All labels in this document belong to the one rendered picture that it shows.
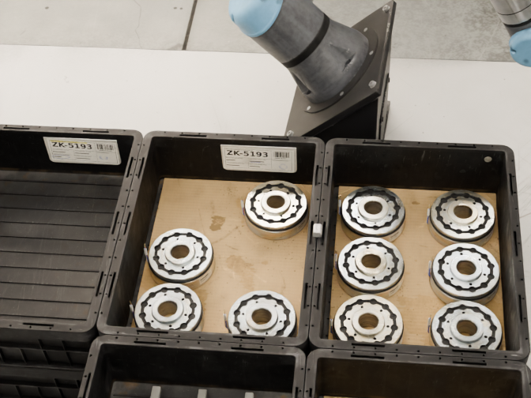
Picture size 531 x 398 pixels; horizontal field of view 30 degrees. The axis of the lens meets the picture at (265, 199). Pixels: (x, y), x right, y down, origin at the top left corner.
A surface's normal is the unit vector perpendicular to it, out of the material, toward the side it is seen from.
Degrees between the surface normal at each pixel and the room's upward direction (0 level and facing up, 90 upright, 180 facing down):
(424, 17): 0
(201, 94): 0
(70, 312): 0
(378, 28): 44
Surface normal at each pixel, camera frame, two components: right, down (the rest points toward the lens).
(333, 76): -0.12, 0.34
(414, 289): -0.04, -0.65
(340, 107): -0.72, -0.54
